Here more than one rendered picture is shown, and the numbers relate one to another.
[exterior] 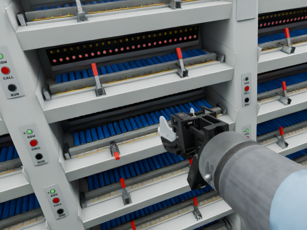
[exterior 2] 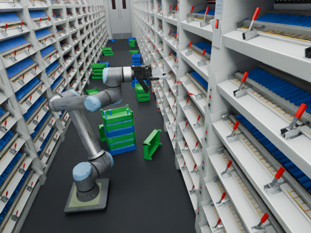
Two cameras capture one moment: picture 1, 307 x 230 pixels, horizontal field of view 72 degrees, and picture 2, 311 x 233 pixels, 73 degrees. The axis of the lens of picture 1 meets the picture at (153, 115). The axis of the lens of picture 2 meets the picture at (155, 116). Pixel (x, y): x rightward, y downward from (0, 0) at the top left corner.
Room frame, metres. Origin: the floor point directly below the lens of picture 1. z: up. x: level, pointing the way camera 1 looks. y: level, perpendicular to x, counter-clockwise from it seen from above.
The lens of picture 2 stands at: (0.60, -1.28, 1.45)
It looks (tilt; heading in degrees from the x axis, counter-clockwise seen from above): 28 degrees down; 99
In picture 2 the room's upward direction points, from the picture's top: 2 degrees counter-clockwise
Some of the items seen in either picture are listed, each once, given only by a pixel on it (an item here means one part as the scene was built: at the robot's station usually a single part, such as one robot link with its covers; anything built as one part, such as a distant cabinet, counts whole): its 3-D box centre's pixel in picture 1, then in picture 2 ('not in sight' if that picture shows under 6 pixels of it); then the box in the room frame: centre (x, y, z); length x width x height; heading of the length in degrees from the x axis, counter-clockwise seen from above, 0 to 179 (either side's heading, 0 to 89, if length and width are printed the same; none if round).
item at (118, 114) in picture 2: not in sight; (116, 113); (-0.09, 0.59, 0.44); 0.30 x 0.20 x 0.08; 29
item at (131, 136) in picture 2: not in sight; (119, 132); (-0.09, 0.59, 0.20); 0.30 x 0.20 x 0.08; 29
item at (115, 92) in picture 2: not in sight; (113, 94); (0.17, -0.13, 0.97); 0.12 x 0.09 x 0.12; 61
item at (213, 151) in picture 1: (229, 164); (127, 74); (0.26, -0.10, 1.08); 0.10 x 0.05 x 0.09; 105
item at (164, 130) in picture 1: (164, 128); (158, 70); (0.44, -0.02, 1.08); 0.09 x 0.03 x 0.06; 30
